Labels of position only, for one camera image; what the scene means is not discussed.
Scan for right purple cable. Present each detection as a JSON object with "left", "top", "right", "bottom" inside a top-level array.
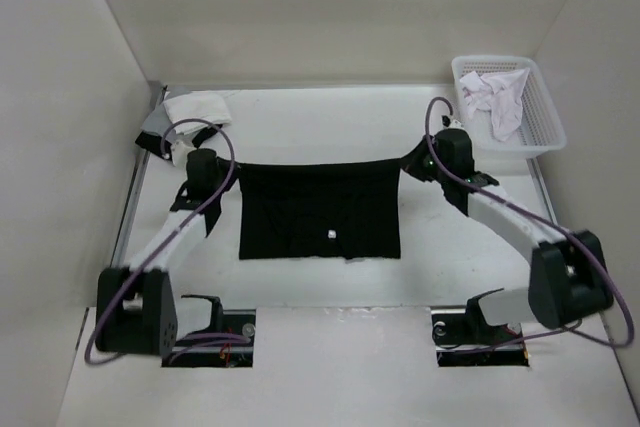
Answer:
[{"left": 424, "top": 96, "right": 636, "bottom": 348}]

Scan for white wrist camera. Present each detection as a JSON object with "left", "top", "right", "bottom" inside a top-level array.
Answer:
[
  {"left": 161, "top": 141, "right": 196, "bottom": 168},
  {"left": 441, "top": 115, "right": 464, "bottom": 130}
]

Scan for purple cable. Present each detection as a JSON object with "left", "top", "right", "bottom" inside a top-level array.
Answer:
[
  {"left": 424, "top": 96, "right": 636, "bottom": 348},
  {"left": 83, "top": 118, "right": 254, "bottom": 366}
]

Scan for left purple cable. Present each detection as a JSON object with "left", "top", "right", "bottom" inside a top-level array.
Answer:
[{"left": 83, "top": 118, "right": 254, "bottom": 366}]

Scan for folded black tank top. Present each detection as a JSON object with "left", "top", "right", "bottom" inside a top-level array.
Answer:
[{"left": 135, "top": 124, "right": 223, "bottom": 159}]

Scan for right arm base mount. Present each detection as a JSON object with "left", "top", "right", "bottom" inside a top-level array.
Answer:
[{"left": 431, "top": 307, "right": 529, "bottom": 367}]

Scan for folded grey tank top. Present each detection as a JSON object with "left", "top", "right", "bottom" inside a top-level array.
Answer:
[{"left": 141, "top": 103, "right": 179, "bottom": 143}]

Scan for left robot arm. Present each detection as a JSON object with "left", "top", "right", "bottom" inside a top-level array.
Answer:
[{"left": 87, "top": 149, "right": 235, "bottom": 358}]

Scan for white tank top in basket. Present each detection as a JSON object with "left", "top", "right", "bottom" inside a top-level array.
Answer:
[{"left": 460, "top": 68, "right": 530, "bottom": 142}]

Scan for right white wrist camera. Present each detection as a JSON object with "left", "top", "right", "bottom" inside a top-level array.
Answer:
[{"left": 441, "top": 115, "right": 464, "bottom": 130}]

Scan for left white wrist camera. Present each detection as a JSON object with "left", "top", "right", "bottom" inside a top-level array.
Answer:
[{"left": 161, "top": 141, "right": 196, "bottom": 168}]

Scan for black tank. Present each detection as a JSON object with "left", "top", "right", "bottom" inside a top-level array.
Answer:
[
  {"left": 135, "top": 124, "right": 223, "bottom": 159},
  {"left": 234, "top": 155, "right": 409, "bottom": 260}
]

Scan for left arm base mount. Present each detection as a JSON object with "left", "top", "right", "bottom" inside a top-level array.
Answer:
[{"left": 161, "top": 295, "right": 257, "bottom": 368}]

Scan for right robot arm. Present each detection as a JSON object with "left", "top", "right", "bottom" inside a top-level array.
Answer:
[{"left": 400, "top": 128, "right": 613, "bottom": 343}]

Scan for white plastic basket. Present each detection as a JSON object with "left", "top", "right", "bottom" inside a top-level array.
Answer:
[{"left": 451, "top": 55, "right": 566, "bottom": 159}]

